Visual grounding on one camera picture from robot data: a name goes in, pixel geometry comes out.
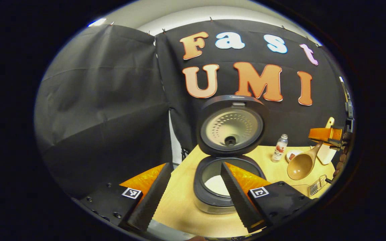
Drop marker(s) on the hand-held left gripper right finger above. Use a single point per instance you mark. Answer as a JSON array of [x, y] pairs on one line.
[[238, 201]]

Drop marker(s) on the toasted bread slice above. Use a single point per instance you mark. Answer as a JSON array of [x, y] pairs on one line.
[[329, 122]]

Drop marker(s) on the red meat piece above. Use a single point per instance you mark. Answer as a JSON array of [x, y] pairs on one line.
[[292, 156]]

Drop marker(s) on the black backdrop cloth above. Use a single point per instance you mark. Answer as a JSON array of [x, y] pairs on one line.
[[106, 100]]

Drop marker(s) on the black rice cooker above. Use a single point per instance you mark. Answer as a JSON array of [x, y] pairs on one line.
[[233, 127]]

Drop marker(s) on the black backdrop stand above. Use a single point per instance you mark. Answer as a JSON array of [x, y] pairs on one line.
[[183, 154]]

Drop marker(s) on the wooden spoon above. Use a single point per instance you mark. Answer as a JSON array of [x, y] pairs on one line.
[[300, 165]]

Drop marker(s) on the small clear drink bottle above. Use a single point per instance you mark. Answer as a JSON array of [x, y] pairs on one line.
[[279, 152]]

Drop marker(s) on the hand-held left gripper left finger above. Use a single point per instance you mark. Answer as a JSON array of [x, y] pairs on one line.
[[152, 201]]

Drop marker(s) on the heap of white rice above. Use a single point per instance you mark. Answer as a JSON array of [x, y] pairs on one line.
[[216, 185]]

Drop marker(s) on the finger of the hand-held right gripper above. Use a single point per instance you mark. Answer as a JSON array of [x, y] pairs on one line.
[[323, 134]]

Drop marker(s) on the round white plate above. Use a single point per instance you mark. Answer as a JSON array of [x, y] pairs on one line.
[[299, 152]]

